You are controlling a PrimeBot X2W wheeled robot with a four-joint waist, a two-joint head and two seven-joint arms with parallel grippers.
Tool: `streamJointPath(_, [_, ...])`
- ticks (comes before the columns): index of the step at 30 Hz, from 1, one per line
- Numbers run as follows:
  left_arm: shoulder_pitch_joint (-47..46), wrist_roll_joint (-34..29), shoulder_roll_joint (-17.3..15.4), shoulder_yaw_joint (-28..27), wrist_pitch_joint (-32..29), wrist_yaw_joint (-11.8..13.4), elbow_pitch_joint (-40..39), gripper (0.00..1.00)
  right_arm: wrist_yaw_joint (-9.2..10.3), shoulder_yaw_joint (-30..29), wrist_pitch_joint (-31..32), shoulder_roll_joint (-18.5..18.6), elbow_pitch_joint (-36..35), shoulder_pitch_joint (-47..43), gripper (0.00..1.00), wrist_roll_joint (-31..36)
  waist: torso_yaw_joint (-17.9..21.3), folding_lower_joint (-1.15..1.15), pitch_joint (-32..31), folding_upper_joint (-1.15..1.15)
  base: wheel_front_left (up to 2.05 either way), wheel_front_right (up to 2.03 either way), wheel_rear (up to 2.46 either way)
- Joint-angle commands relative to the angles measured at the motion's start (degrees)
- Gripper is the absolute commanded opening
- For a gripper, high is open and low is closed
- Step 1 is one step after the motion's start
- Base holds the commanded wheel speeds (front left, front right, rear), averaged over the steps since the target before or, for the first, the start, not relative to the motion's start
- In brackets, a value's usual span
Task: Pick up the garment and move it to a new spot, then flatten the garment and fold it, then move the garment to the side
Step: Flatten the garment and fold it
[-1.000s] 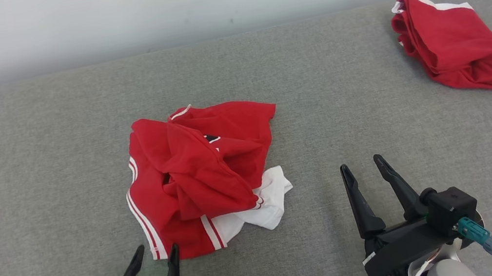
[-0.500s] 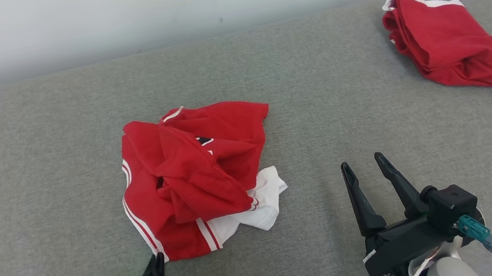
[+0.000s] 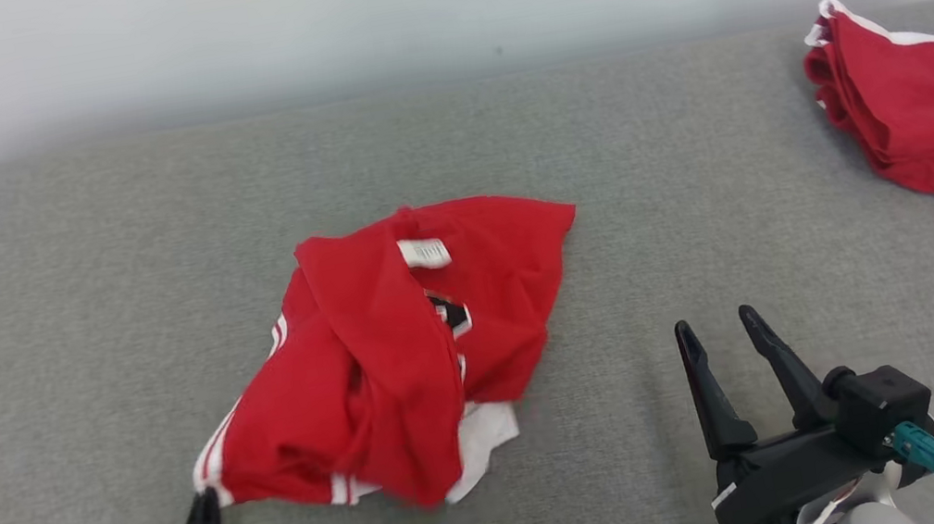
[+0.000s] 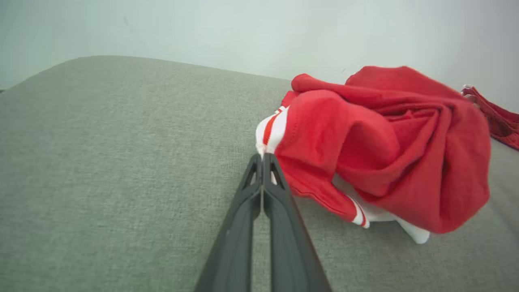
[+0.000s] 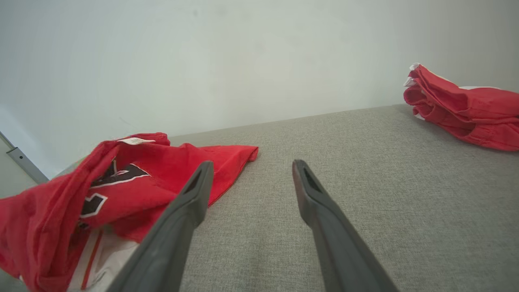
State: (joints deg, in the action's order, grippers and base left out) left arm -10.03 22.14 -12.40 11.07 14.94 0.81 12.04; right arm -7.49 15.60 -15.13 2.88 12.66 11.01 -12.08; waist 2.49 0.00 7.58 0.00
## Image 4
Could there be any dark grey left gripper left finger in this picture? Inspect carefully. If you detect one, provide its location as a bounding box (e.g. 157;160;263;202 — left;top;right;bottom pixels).
195;153;264;292

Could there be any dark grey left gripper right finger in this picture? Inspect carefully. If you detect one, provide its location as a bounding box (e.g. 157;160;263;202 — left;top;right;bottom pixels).
263;153;333;292

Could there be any red jersey white trim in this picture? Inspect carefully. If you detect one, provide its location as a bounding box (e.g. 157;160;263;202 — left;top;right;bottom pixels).
255;66;491;245

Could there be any red mesh shorts white stripe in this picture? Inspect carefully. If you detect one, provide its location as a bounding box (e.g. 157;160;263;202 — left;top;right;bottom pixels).
461;84;519;151

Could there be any grey fabric sofa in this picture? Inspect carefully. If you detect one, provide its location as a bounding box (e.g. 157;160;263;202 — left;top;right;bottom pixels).
0;55;519;292

